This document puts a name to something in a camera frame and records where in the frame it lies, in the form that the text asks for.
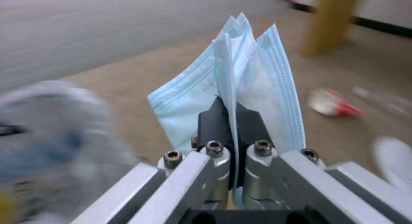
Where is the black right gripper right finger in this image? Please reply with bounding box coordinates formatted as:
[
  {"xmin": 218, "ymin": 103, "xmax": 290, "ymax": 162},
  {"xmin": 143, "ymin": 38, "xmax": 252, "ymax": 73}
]
[{"xmin": 236, "ymin": 101, "xmax": 412, "ymax": 224}]

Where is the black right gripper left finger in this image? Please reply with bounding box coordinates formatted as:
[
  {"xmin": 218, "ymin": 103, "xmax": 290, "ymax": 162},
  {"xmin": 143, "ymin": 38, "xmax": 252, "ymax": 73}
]
[{"xmin": 71, "ymin": 96, "xmax": 233, "ymax": 224}]

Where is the light blue face mask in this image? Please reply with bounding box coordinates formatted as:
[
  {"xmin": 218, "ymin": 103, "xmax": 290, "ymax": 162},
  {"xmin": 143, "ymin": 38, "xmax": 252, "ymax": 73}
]
[{"xmin": 147, "ymin": 13, "xmax": 306, "ymax": 209}]

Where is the white bin with trash bag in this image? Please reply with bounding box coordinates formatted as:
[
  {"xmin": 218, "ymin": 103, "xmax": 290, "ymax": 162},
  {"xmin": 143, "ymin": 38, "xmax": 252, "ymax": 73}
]
[{"xmin": 0, "ymin": 80, "xmax": 155, "ymax": 224}]

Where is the red and white crumpled wrapper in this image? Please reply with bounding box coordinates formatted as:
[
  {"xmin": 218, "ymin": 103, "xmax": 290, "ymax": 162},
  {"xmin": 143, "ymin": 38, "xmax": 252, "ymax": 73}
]
[{"xmin": 305, "ymin": 88, "xmax": 364, "ymax": 118}]

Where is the white round object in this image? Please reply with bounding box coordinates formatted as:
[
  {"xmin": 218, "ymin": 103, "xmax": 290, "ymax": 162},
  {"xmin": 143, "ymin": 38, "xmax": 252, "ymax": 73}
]
[{"xmin": 372, "ymin": 136, "xmax": 412, "ymax": 189}]

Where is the clear plastic wrapper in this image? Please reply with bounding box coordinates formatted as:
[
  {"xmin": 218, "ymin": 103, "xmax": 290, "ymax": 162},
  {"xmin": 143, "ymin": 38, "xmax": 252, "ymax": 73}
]
[{"xmin": 351, "ymin": 86, "xmax": 412, "ymax": 116}]

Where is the grey fabric sofa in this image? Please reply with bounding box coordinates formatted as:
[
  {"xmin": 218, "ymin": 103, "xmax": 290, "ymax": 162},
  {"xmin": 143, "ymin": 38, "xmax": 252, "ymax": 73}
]
[{"xmin": 0, "ymin": 0, "xmax": 290, "ymax": 82}]

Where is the yellow wooden furniture leg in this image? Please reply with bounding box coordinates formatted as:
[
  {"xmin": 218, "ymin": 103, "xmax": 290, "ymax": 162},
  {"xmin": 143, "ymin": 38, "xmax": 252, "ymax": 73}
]
[{"xmin": 302, "ymin": 0, "xmax": 360, "ymax": 57}]

